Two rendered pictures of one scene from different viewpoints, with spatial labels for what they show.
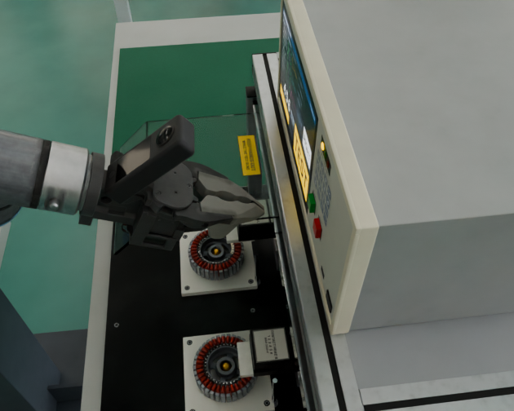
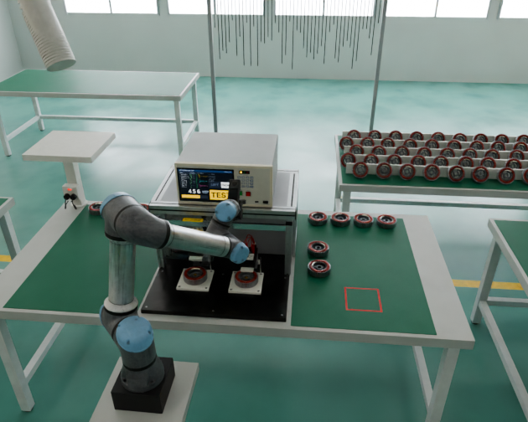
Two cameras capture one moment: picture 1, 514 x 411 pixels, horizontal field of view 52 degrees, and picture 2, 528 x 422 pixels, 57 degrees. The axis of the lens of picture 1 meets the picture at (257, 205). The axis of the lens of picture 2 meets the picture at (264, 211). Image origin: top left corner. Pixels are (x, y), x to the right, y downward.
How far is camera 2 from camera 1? 1.89 m
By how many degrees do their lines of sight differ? 60
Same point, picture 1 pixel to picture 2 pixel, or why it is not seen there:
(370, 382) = (285, 204)
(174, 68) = (46, 285)
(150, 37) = (3, 293)
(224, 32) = (28, 264)
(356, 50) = (214, 158)
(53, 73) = not seen: outside the picture
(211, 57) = (49, 270)
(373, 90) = (231, 159)
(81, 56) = not seen: outside the picture
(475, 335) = (278, 190)
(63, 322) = not seen: outside the picture
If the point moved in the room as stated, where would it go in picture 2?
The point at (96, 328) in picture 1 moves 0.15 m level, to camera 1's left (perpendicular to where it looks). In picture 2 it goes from (209, 321) to (198, 346)
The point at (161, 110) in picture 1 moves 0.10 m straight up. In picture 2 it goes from (80, 293) to (76, 275)
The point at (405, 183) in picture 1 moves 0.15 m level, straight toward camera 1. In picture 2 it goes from (262, 161) to (291, 169)
